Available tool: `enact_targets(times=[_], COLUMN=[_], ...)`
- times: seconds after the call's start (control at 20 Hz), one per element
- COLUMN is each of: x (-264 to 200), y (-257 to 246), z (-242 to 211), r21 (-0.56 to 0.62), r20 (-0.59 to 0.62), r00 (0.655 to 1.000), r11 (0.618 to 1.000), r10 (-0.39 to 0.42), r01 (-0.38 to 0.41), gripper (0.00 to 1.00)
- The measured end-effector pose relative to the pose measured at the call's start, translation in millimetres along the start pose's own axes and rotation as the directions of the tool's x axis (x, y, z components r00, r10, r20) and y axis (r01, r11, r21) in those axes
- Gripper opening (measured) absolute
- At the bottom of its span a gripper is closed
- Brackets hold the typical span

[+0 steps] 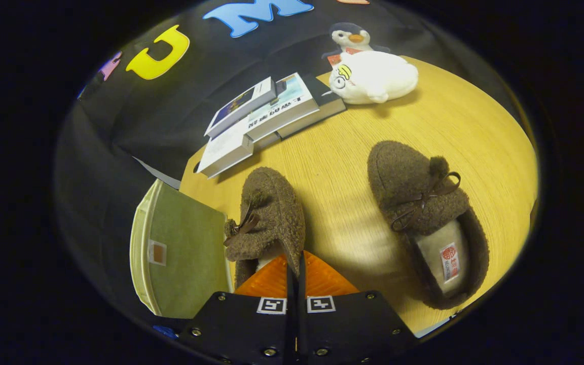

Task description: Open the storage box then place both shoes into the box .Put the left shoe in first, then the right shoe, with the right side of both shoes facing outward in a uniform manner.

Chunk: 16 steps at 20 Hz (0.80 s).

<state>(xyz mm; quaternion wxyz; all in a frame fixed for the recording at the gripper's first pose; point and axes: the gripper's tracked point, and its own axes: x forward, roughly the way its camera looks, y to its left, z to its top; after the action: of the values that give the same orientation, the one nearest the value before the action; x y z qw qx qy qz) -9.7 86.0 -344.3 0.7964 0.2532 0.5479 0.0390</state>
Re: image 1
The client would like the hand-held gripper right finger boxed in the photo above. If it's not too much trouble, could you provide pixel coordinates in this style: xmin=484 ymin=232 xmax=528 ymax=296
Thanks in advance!
xmin=300 ymin=250 xmax=418 ymax=365

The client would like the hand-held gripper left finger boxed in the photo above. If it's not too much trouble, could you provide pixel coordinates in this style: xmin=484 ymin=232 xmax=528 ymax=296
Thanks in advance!
xmin=178 ymin=253 xmax=295 ymax=365

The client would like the brown fuzzy slipper shoe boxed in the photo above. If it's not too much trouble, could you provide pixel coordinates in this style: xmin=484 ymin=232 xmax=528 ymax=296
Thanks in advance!
xmin=223 ymin=166 xmax=307 ymax=289
xmin=367 ymin=140 xmax=490 ymax=311

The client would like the pale green fabric storage box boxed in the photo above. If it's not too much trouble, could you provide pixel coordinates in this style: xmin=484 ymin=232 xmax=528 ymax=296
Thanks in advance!
xmin=130 ymin=178 xmax=234 ymax=320

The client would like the plain white book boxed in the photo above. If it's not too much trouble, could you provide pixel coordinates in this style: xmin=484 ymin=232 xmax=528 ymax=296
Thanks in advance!
xmin=197 ymin=132 xmax=255 ymax=179

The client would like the dark book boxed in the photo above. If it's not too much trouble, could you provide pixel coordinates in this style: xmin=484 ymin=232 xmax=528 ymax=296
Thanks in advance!
xmin=254 ymin=75 xmax=347 ymax=152

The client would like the book with blue photo cover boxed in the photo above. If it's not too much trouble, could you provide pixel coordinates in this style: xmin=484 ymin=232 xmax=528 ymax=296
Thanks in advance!
xmin=204 ymin=77 xmax=278 ymax=138

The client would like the black backdrop cloth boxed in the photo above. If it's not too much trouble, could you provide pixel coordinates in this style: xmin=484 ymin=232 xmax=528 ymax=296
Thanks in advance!
xmin=54 ymin=0 xmax=521 ymax=325

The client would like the white plush toy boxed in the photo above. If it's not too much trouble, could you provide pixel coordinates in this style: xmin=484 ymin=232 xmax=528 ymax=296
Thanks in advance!
xmin=328 ymin=51 xmax=419 ymax=105

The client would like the penguin plush toy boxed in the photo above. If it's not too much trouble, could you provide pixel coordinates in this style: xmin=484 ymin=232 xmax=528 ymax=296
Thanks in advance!
xmin=321 ymin=22 xmax=391 ymax=66

